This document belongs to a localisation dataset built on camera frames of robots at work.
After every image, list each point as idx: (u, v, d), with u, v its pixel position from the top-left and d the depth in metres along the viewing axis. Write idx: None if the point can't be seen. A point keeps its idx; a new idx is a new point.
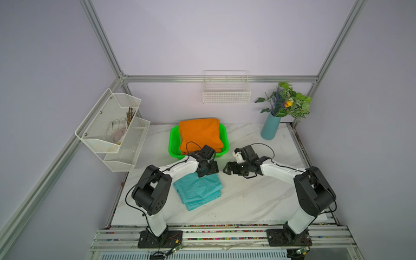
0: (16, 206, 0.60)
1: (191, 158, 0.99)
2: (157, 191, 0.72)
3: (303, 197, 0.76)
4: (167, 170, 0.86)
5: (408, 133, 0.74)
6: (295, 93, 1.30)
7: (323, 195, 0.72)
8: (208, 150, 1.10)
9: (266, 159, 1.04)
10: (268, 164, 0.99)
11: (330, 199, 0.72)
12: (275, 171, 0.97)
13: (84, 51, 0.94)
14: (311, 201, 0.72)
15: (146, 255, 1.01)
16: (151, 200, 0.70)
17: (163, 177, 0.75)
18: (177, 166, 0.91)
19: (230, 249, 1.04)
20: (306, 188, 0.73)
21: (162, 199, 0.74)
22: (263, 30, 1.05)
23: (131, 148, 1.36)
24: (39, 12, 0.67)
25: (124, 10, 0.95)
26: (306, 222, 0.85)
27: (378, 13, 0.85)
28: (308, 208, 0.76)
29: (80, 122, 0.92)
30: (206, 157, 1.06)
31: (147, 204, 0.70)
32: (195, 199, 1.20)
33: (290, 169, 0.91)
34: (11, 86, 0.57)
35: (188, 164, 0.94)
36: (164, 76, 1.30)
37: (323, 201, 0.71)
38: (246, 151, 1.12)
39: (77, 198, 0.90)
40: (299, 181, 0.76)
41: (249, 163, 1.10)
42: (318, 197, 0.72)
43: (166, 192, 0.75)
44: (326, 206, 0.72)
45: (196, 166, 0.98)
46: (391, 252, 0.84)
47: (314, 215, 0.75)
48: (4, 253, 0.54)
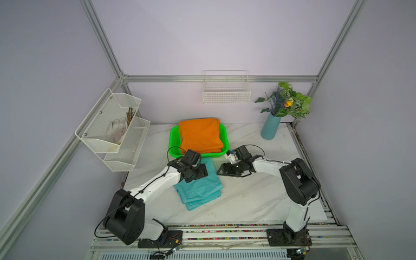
0: (16, 206, 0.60)
1: (170, 170, 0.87)
2: (128, 221, 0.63)
3: (288, 187, 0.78)
4: (140, 194, 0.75)
5: (408, 133, 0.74)
6: (295, 93, 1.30)
7: (307, 184, 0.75)
8: (191, 155, 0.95)
9: (257, 156, 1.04)
10: (258, 161, 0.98)
11: (314, 188, 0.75)
12: (266, 167, 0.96)
13: (83, 52, 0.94)
14: (296, 190, 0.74)
15: (146, 255, 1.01)
16: (124, 229, 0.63)
17: (134, 205, 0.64)
18: (152, 184, 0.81)
19: (230, 249, 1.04)
20: (291, 177, 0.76)
21: (137, 226, 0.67)
22: (263, 29, 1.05)
23: (131, 148, 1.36)
24: (39, 13, 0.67)
25: (124, 10, 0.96)
26: (300, 216, 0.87)
27: (378, 13, 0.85)
28: (294, 197, 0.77)
29: (80, 122, 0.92)
30: (189, 164, 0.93)
31: (120, 235, 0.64)
32: (195, 199, 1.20)
33: (277, 162, 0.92)
34: (11, 86, 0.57)
35: (166, 180, 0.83)
36: (164, 76, 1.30)
37: (308, 189, 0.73)
38: (240, 150, 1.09)
39: (77, 197, 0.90)
40: (284, 171, 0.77)
41: (243, 162, 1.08)
42: (303, 186, 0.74)
43: (140, 219, 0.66)
44: (311, 194, 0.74)
45: (177, 177, 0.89)
46: (391, 252, 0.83)
47: (300, 203, 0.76)
48: (4, 253, 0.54)
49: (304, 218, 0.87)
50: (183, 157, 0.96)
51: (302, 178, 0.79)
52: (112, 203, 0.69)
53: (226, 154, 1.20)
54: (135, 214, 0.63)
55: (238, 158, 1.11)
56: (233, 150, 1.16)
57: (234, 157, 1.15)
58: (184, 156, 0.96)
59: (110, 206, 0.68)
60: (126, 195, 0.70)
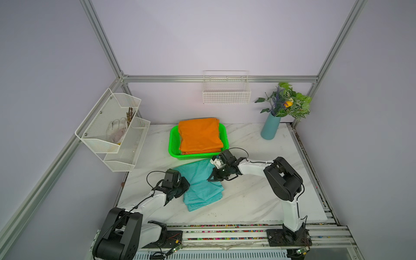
0: (16, 206, 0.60)
1: (157, 192, 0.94)
2: (126, 236, 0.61)
3: (274, 186, 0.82)
4: (135, 209, 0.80)
5: (408, 133, 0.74)
6: (295, 93, 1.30)
7: (291, 181, 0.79)
8: (171, 177, 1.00)
9: (242, 158, 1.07)
10: (244, 163, 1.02)
11: (297, 183, 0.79)
12: (249, 168, 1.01)
13: (84, 51, 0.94)
14: (281, 188, 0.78)
15: (146, 255, 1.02)
16: (119, 250, 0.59)
17: (131, 218, 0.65)
18: (145, 201, 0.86)
19: (230, 249, 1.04)
20: (275, 177, 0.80)
21: (134, 243, 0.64)
22: (264, 29, 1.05)
23: (131, 148, 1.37)
24: (38, 12, 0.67)
25: (124, 10, 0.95)
26: (293, 214, 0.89)
27: (378, 13, 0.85)
28: (280, 195, 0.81)
29: (80, 122, 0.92)
30: (171, 186, 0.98)
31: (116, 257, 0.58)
32: (195, 201, 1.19)
33: (261, 163, 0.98)
34: (11, 85, 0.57)
35: (155, 199, 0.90)
36: (164, 76, 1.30)
37: (292, 186, 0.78)
38: (224, 155, 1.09)
39: (77, 198, 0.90)
40: (268, 171, 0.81)
41: (228, 166, 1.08)
42: (286, 183, 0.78)
43: (138, 233, 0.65)
44: (296, 189, 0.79)
45: (164, 199, 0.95)
46: (391, 252, 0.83)
47: (287, 200, 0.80)
48: (4, 253, 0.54)
49: (298, 214, 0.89)
50: (163, 180, 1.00)
51: (285, 176, 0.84)
52: (103, 225, 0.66)
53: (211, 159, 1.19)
54: (134, 225, 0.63)
55: (224, 162, 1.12)
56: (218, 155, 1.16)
57: (220, 162, 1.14)
58: (164, 180, 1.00)
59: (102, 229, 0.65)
60: (120, 213, 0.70)
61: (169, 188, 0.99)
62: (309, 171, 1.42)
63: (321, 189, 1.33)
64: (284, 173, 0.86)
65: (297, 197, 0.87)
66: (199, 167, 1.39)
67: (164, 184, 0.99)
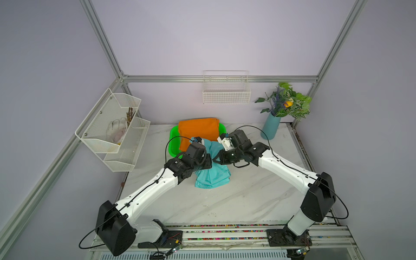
0: (17, 206, 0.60)
1: (166, 175, 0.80)
2: (112, 238, 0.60)
3: (307, 204, 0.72)
4: (125, 208, 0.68)
5: (408, 132, 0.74)
6: (295, 93, 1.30)
7: (328, 203, 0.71)
8: (193, 154, 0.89)
9: (265, 149, 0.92)
10: (272, 161, 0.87)
11: (331, 204, 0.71)
12: (278, 170, 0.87)
13: (83, 52, 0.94)
14: (317, 209, 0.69)
15: (146, 255, 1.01)
16: (110, 245, 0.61)
17: (115, 225, 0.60)
18: (141, 196, 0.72)
19: (230, 249, 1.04)
20: (318, 199, 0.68)
21: (125, 241, 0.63)
22: (264, 29, 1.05)
23: (131, 148, 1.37)
24: (38, 12, 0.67)
25: (124, 10, 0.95)
26: (307, 224, 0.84)
27: (377, 13, 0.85)
28: (308, 213, 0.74)
29: (80, 122, 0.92)
30: (191, 163, 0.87)
31: (109, 248, 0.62)
32: (202, 183, 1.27)
33: (299, 171, 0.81)
34: (11, 86, 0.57)
35: (160, 186, 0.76)
36: (164, 76, 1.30)
37: (325, 207, 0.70)
38: (237, 137, 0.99)
39: (77, 197, 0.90)
40: (311, 192, 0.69)
41: (242, 151, 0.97)
42: (324, 206, 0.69)
43: (126, 236, 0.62)
44: (326, 210, 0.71)
45: (175, 181, 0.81)
46: (391, 253, 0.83)
47: (314, 220, 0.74)
48: (4, 253, 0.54)
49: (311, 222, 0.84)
50: (184, 155, 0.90)
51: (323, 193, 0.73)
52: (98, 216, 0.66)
53: (220, 137, 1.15)
54: (117, 231, 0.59)
55: (236, 146, 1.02)
56: (227, 135, 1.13)
57: (229, 142, 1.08)
58: (185, 154, 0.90)
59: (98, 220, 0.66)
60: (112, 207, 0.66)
61: (186, 166, 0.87)
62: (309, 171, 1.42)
63: None
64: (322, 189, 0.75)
65: None
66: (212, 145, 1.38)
67: (184, 159, 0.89)
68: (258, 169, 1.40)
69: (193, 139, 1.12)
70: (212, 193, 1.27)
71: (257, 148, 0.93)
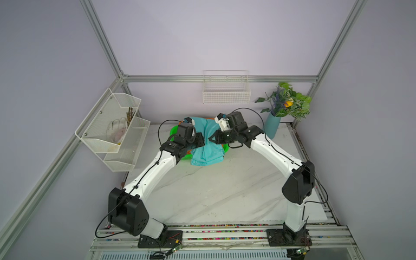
0: (17, 206, 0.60)
1: (164, 156, 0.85)
2: (130, 218, 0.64)
3: (288, 187, 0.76)
4: (135, 190, 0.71)
5: (408, 132, 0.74)
6: (295, 93, 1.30)
7: (307, 187, 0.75)
8: (184, 132, 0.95)
9: (259, 133, 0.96)
10: (263, 144, 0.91)
11: (309, 188, 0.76)
12: (266, 153, 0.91)
13: (83, 52, 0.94)
14: (296, 192, 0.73)
15: (146, 255, 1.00)
16: (128, 226, 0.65)
17: (130, 205, 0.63)
18: (146, 177, 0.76)
19: (230, 249, 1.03)
20: (298, 182, 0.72)
21: (141, 219, 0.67)
22: (264, 29, 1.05)
23: (131, 148, 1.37)
24: (38, 12, 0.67)
25: (124, 10, 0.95)
26: (298, 216, 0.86)
27: (377, 13, 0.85)
28: (288, 195, 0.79)
29: (80, 122, 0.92)
30: (183, 142, 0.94)
31: (127, 229, 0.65)
32: (198, 160, 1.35)
33: (286, 157, 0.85)
34: (11, 86, 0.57)
35: (161, 166, 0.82)
36: (164, 76, 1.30)
37: (304, 190, 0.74)
38: (234, 119, 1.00)
39: (77, 197, 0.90)
40: (294, 176, 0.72)
41: (238, 132, 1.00)
42: (303, 188, 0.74)
43: (141, 213, 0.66)
44: (305, 194, 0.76)
45: (174, 160, 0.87)
46: (391, 252, 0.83)
47: (292, 201, 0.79)
48: (4, 253, 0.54)
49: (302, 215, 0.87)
50: (176, 135, 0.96)
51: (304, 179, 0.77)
52: (109, 204, 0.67)
53: (217, 116, 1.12)
54: (134, 210, 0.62)
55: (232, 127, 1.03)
56: (225, 116, 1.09)
57: (226, 123, 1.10)
58: (176, 135, 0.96)
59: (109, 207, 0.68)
60: (121, 193, 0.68)
61: (181, 144, 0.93)
62: None
63: (320, 189, 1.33)
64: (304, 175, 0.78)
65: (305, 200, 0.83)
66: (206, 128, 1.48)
67: (177, 139, 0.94)
68: (258, 168, 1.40)
69: (184, 120, 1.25)
70: (211, 193, 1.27)
71: (252, 131, 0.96)
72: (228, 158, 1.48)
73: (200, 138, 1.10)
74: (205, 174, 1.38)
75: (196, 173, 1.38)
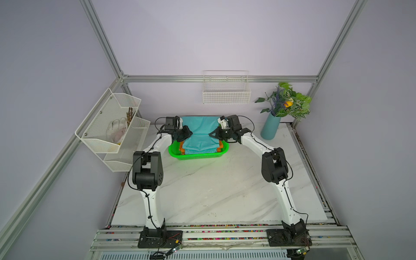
0: (16, 206, 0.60)
1: (164, 134, 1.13)
2: (154, 168, 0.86)
3: (264, 168, 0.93)
4: (153, 149, 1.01)
5: (408, 132, 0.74)
6: (295, 93, 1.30)
7: (280, 169, 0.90)
8: (171, 121, 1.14)
9: (247, 131, 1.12)
10: (247, 137, 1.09)
11: (281, 171, 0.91)
12: (251, 144, 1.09)
13: (83, 52, 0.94)
14: (270, 172, 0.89)
15: (146, 255, 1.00)
16: (152, 177, 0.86)
17: (153, 156, 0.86)
18: (157, 142, 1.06)
19: (230, 249, 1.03)
20: (268, 163, 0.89)
21: (160, 171, 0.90)
22: (265, 28, 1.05)
23: (131, 148, 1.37)
24: (38, 12, 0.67)
25: (124, 9, 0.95)
26: (284, 200, 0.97)
27: (378, 13, 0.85)
28: (265, 176, 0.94)
29: (80, 122, 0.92)
30: (173, 128, 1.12)
31: (151, 180, 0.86)
32: (190, 148, 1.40)
33: (261, 145, 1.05)
34: (11, 86, 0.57)
35: (165, 138, 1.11)
36: (164, 76, 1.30)
37: (277, 171, 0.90)
38: (232, 121, 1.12)
39: (77, 198, 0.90)
40: (265, 157, 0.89)
41: (233, 131, 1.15)
42: (274, 170, 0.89)
43: (160, 164, 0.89)
44: (279, 176, 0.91)
45: (170, 138, 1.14)
46: (391, 253, 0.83)
47: (268, 181, 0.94)
48: (4, 253, 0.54)
49: (288, 202, 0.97)
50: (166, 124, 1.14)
51: (277, 163, 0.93)
52: (134, 163, 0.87)
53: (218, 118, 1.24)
54: (156, 161, 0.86)
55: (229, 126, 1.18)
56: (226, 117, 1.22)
57: (226, 123, 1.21)
58: (166, 124, 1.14)
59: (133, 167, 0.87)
60: (142, 153, 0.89)
61: (171, 130, 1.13)
62: (310, 172, 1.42)
63: (320, 189, 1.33)
64: (277, 161, 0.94)
65: (284, 183, 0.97)
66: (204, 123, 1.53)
67: (167, 127, 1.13)
68: (259, 169, 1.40)
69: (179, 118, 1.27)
70: (211, 193, 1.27)
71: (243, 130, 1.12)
72: (228, 158, 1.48)
73: (187, 130, 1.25)
74: (205, 174, 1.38)
75: (196, 173, 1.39)
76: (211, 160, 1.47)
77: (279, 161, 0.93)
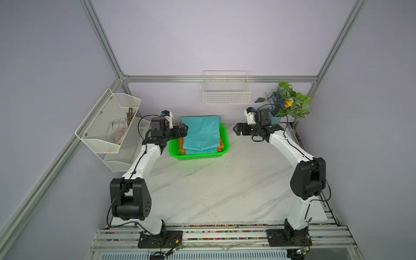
0: (17, 206, 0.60)
1: (149, 145, 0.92)
2: (137, 198, 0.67)
3: (296, 180, 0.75)
4: (134, 174, 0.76)
5: (408, 132, 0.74)
6: (295, 93, 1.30)
7: (315, 184, 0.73)
8: (158, 125, 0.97)
9: (279, 129, 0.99)
10: (278, 137, 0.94)
11: (317, 187, 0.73)
12: (282, 147, 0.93)
13: (83, 52, 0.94)
14: (303, 187, 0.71)
15: (146, 255, 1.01)
16: (136, 209, 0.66)
17: (135, 183, 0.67)
18: (141, 162, 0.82)
19: (230, 249, 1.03)
20: (304, 176, 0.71)
21: (146, 200, 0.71)
22: (265, 29, 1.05)
23: (131, 148, 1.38)
24: (38, 13, 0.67)
25: (124, 9, 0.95)
26: (300, 214, 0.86)
27: (378, 13, 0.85)
28: (294, 189, 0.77)
29: (80, 122, 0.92)
30: (161, 134, 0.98)
31: (135, 212, 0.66)
32: (191, 148, 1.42)
33: (297, 151, 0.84)
34: (12, 86, 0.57)
35: (150, 154, 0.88)
36: (164, 76, 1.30)
37: (311, 187, 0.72)
38: (260, 115, 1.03)
39: (77, 198, 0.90)
40: (300, 167, 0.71)
41: (260, 127, 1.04)
42: (310, 184, 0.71)
43: (146, 192, 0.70)
44: (313, 192, 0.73)
45: (158, 150, 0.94)
46: (391, 253, 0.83)
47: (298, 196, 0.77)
48: (4, 253, 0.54)
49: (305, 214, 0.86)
50: (152, 130, 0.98)
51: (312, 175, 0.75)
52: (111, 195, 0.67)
53: (245, 110, 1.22)
54: (140, 189, 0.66)
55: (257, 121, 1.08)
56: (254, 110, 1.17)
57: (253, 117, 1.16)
58: (151, 130, 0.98)
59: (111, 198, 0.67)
60: (122, 181, 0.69)
61: (158, 136, 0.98)
62: None
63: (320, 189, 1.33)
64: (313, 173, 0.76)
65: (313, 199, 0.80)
66: (204, 123, 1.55)
67: (153, 134, 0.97)
68: (259, 169, 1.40)
69: (161, 114, 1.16)
70: (211, 193, 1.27)
71: (273, 127, 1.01)
72: (228, 158, 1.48)
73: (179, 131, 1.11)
74: (205, 174, 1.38)
75: (196, 173, 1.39)
76: (211, 160, 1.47)
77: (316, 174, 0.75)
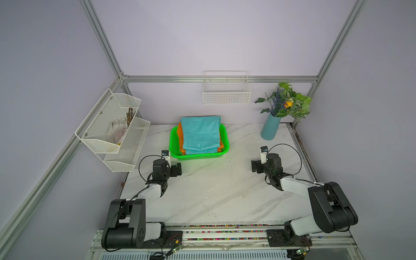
0: (17, 206, 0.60)
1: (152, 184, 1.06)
2: (134, 221, 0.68)
3: (317, 210, 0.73)
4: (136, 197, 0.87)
5: (408, 132, 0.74)
6: (295, 94, 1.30)
7: (340, 213, 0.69)
8: (159, 170, 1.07)
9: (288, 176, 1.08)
10: (289, 180, 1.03)
11: (344, 216, 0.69)
12: (293, 187, 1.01)
13: (83, 52, 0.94)
14: (326, 215, 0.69)
15: (146, 255, 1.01)
16: (130, 235, 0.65)
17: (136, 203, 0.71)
18: (144, 191, 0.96)
19: (230, 249, 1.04)
20: (323, 202, 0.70)
21: (141, 227, 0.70)
22: (265, 29, 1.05)
23: (131, 148, 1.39)
24: (38, 12, 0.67)
25: (124, 9, 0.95)
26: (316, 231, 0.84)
27: (378, 12, 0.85)
28: (321, 223, 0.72)
29: (80, 122, 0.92)
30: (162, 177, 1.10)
31: (128, 239, 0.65)
32: (190, 148, 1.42)
33: (308, 184, 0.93)
34: (11, 86, 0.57)
35: (153, 188, 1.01)
36: (165, 77, 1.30)
37: (337, 217, 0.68)
38: (273, 162, 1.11)
39: (78, 199, 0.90)
40: (313, 192, 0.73)
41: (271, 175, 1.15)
42: (333, 212, 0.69)
43: (143, 218, 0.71)
44: (342, 222, 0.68)
45: (160, 188, 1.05)
46: (391, 253, 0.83)
47: (327, 232, 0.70)
48: (4, 253, 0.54)
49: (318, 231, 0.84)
50: (154, 173, 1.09)
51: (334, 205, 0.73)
52: (109, 217, 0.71)
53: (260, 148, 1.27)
54: (138, 210, 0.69)
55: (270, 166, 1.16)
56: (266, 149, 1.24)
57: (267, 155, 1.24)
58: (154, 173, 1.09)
59: (107, 220, 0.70)
60: (122, 203, 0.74)
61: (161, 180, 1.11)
62: (309, 171, 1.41)
63: None
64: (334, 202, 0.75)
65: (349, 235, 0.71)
66: (204, 123, 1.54)
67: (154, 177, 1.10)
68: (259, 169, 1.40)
69: (162, 153, 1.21)
70: (211, 194, 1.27)
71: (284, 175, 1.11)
72: (228, 158, 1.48)
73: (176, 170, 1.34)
74: (205, 174, 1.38)
75: (196, 174, 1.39)
76: (211, 160, 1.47)
77: (337, 203, 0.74)
